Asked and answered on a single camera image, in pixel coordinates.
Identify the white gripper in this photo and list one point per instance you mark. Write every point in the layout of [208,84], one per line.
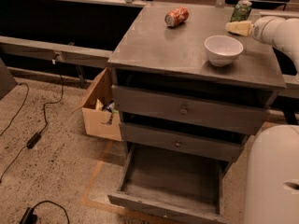
[260,29]

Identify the green soda can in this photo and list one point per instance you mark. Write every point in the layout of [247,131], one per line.
[241,11]

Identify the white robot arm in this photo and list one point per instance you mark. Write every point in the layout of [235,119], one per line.
[272,193]

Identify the orange soda can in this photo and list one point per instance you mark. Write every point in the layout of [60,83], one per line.
[176,16]

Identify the grey drawer cabinet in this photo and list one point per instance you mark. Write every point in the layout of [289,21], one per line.
[154,57]

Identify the top grey drawer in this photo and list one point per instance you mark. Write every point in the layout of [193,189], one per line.
[199,112]

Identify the grey drawer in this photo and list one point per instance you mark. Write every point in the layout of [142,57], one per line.
[171,185]
[180,142]
[199,112]

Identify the middle grey drawer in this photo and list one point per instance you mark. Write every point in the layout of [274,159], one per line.
[180,142]

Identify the bottom grey drawer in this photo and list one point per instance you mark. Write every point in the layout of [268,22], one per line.
[171,185]

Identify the white bowl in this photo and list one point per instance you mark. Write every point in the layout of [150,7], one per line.
[222,50]

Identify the items inside cardboard box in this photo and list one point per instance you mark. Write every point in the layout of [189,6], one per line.
[109,107]

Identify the cardboard box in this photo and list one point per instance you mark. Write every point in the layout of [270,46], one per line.
[98,120]

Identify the black charger bottom left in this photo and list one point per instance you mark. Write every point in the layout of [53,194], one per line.
[29,216]

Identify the black power adapter with cable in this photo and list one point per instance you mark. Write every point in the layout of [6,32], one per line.
[36,136]

